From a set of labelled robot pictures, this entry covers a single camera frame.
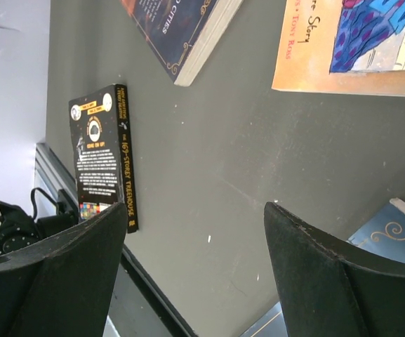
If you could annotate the orange illustrated children's book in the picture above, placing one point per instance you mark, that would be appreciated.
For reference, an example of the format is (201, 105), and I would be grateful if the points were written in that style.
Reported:
(347, 47)

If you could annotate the black treehouse paperback book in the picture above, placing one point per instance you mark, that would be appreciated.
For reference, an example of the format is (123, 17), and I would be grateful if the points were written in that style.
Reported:
(102, 149)

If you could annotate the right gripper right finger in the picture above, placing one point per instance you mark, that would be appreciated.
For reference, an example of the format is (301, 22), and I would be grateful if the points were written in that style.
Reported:
(328, 287)

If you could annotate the dark sunset cover book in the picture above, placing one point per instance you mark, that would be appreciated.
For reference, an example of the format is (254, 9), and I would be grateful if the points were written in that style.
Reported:
(182, 33)

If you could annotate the blue hardcover book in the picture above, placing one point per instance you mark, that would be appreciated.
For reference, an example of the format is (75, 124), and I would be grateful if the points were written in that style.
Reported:
(383, 235)

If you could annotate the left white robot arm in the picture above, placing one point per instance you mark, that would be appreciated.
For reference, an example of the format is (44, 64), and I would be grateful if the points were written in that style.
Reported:
(19, 230)

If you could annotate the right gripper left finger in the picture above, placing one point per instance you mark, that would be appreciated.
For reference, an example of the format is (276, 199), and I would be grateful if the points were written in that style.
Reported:
(62, 285)

